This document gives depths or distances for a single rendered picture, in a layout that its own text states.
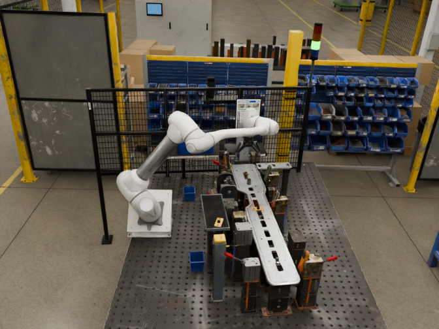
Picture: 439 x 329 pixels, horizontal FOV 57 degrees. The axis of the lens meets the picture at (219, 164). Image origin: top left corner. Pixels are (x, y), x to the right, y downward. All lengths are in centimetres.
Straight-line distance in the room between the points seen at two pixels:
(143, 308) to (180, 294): 24
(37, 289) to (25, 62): 237
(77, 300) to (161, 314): 130
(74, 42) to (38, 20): 40
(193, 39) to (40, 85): 501
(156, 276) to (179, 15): 717
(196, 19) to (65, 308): 693
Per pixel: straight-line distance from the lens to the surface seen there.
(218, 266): 238
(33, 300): 380
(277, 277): 232
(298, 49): 356
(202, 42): 927
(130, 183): 284
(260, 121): 288
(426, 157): 541
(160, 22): 929
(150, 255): 289
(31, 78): 491
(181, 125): 258
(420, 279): 421
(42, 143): 518
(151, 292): 264
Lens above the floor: 258
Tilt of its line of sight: 28 degrees down
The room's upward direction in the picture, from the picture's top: 2 degrees clockwise
